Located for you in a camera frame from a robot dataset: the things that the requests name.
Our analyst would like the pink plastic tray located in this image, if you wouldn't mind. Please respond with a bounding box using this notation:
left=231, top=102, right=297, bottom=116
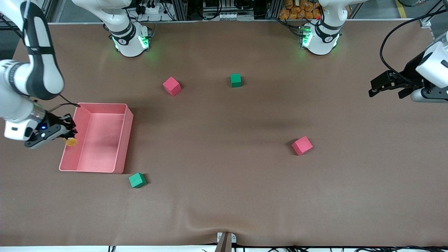
left=59, top=103, right=134, bottom=174

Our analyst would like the pink foam cube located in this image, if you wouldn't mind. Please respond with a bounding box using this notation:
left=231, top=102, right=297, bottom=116
left=292, top=136, right=313, bottom=156
left=163, top=77, right=182, bottom=97

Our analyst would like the pile of orange bags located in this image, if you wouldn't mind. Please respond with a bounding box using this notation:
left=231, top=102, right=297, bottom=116
left=279, top=0, right=322, bottom=20

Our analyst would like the white power strip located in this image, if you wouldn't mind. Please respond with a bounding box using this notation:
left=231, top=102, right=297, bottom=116
left=136, top=2, right=168, bottom=14

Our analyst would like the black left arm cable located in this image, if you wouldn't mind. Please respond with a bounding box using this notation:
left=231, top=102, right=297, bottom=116
left=380, top=8, right=448, bottom=84

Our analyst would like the aluminium frame rail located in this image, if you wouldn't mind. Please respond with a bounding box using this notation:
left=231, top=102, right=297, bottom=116
left=37, top=0, right=56, bottom=23
left=418, top=0, right=448, bottom=30

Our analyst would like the metal table clamp bracket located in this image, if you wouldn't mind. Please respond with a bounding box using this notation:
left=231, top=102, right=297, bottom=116
left=215, top=232, right=237, bottom=252

